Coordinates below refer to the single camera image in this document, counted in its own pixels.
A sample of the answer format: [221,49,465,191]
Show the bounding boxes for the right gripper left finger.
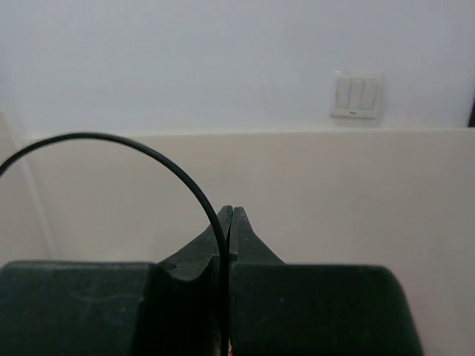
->
[155,226,229,355]

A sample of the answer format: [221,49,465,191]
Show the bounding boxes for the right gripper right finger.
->
[229,207,284,355]

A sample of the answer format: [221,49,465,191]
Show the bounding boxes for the black wired headphones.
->
[0,131,229,356]

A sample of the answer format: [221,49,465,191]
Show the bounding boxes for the white wall light switch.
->
[330,70,384,120]

